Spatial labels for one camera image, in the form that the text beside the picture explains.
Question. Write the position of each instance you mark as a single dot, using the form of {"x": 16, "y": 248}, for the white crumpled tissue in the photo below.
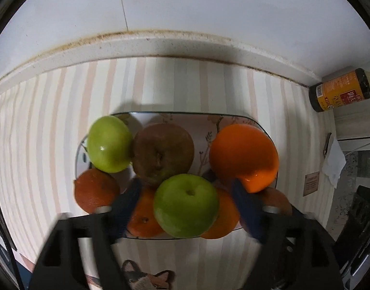
{"x": 334, "y": 160}

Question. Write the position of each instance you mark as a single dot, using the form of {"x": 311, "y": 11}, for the dark reddish orange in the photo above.
{"x": 94, "y": 190}

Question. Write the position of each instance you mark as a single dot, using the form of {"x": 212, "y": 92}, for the striped tablecloth with cat print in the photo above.
{"x": 52, "y": 127}

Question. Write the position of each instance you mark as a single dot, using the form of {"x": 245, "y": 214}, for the small orange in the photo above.
{"x": 142, "y": 222}
{"x": 226, "y": 217}

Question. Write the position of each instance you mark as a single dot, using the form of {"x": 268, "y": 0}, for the large orange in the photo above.
{"x": 242, "y": 157}

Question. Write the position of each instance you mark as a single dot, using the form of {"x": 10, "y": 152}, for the small brown card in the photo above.
{"x": 311, "y": 184}

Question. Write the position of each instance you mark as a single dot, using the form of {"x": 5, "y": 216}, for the oval patterned plate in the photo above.
{"x": 203, "y": 133}

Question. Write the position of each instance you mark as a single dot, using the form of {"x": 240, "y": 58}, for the green apple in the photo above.
{"x": 109, "y": 145}
{"x": 186, "y": 207}

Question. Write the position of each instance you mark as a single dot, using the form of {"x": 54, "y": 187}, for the brownish red apple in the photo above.
{"x": 162, "y": 154}

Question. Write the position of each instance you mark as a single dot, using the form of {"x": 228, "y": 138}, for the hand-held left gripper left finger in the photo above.
{"x": 127, "y": 207}

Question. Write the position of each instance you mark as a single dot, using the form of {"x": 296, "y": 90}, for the dark sauce bottle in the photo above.
{"x": 338, "y": 93}

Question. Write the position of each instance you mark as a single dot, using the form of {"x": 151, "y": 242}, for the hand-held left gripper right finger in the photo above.
{"x": 248, "y": 214}

